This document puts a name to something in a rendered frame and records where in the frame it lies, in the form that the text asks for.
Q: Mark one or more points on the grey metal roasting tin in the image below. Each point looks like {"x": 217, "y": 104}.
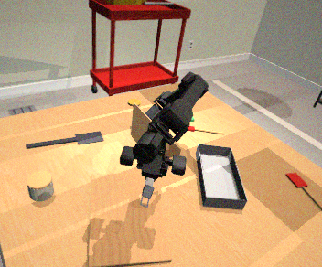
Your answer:
{"x": 219, "y": 178}

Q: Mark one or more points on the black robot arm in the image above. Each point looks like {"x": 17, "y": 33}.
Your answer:
{"x": 176, "y": 116}

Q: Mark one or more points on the short grey cylinder with tan top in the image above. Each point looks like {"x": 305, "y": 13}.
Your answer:
{"x": 40, "y": 186}

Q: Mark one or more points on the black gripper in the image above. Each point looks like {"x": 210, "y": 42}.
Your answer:
{"x": 178, "y": 163}

